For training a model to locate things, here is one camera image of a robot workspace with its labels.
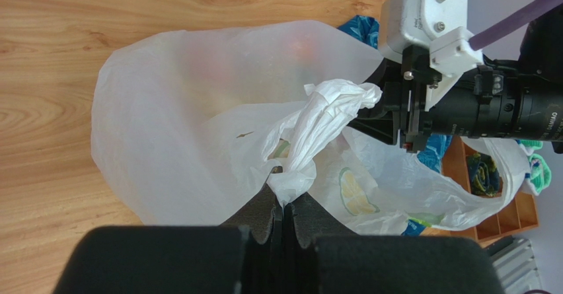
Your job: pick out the dark rolled sock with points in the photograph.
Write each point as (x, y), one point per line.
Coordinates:
(483, 175)

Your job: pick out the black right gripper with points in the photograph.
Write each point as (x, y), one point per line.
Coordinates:
(400, 117)

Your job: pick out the white printed plastic bag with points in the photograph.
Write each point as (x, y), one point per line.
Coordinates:
(188, 125)

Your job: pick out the teal white rolled sock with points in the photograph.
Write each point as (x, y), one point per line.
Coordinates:
(539, 177)

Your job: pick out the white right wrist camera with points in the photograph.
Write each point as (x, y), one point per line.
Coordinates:
(440, 26)

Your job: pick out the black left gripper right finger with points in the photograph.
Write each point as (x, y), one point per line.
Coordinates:
(327, 257)

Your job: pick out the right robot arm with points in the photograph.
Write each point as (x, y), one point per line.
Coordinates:
(517, 92)

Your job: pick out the blue shark print cloth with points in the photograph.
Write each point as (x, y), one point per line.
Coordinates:
(366, 30)

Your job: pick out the wooden compartment tray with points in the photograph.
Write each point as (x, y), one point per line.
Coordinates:
(511, 210)

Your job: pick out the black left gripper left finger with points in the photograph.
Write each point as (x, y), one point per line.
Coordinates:
(233, 257)

